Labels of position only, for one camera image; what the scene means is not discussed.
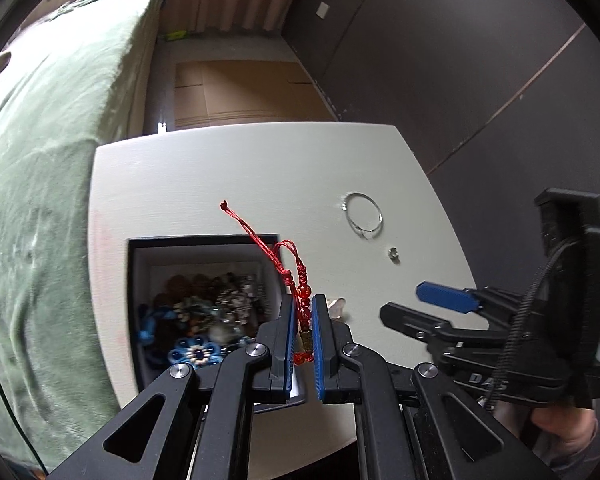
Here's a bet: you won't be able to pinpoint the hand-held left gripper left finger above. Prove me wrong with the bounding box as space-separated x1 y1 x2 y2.
45 295 301 480

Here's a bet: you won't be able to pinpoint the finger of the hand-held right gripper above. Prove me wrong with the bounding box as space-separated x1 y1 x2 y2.
379 301 462 347
416 281 487 315

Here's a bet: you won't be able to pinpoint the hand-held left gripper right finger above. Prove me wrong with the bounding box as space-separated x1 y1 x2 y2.
311 294 548 480

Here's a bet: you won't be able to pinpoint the red cord bracelet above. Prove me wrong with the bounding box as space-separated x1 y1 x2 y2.
220 201 315 366

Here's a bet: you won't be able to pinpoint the blue grey bead bracelet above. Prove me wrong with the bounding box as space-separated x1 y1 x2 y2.
172 272 268 346

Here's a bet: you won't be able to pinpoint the blue cord flower bracelet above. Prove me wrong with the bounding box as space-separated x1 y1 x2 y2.
137 305 227 367

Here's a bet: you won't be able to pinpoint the black square box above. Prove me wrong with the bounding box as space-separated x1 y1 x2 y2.
127 232 307 415

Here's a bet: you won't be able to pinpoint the person's right hand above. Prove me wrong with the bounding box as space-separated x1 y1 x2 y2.
520 402 600 472

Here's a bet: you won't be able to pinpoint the thin silver bangle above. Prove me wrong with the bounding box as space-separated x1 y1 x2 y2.
342 191 385 237

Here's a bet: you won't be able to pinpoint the white square table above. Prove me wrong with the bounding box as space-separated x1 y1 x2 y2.
87 121 478 461

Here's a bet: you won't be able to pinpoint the cardboard sheets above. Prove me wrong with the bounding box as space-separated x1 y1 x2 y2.
172 59 342 129

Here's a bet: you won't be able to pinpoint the bed with green sheet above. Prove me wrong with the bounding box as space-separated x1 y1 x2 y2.
0 0 164 472

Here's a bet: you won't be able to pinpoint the black braided cable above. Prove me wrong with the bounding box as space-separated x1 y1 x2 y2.
485 240 581 411

